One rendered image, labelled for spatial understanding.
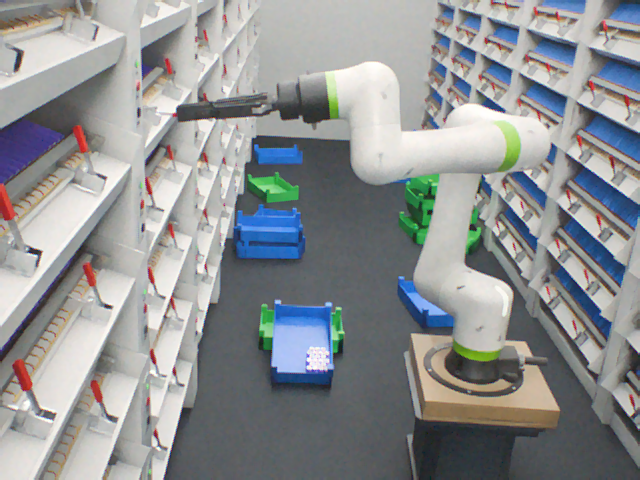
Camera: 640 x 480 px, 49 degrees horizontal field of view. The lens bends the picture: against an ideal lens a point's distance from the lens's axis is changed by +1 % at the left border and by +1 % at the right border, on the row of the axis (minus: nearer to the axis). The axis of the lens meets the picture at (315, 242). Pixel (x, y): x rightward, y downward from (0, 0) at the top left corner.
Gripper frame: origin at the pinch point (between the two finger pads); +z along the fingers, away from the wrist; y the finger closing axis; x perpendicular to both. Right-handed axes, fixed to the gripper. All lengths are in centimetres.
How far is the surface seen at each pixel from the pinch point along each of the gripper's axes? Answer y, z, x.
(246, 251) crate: 160, 15, -95
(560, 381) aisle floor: 66, -97, -119
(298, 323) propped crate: 83, -9, -94
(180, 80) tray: 42.3, 9.3, 0.5
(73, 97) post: -27.4, 13.7, 9.2
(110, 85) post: -27.4, 7.7, 10.4
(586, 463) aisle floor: 24, -89, -117
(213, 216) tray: 112, 19, -60
